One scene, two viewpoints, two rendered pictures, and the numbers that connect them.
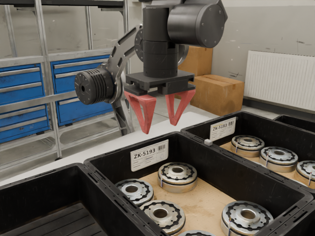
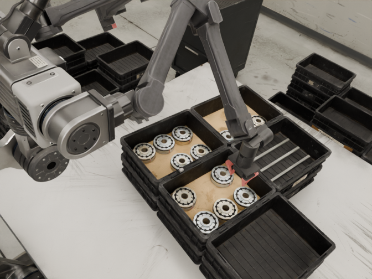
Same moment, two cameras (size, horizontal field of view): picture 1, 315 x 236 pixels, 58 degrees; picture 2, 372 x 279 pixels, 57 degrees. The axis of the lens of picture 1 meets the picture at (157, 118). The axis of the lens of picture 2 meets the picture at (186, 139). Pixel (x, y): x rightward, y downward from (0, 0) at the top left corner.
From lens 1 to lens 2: 1.36 m
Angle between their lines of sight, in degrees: 80
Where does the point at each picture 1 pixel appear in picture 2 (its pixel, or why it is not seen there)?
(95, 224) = (225, 243)
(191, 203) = (205, 196)
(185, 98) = not seen: hidden behind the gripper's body
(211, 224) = (220, 190)
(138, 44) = (41, 171)
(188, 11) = (268, 137)
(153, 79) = (254, 165)
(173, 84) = not seen: hidden behind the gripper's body
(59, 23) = not seen: outside the picture
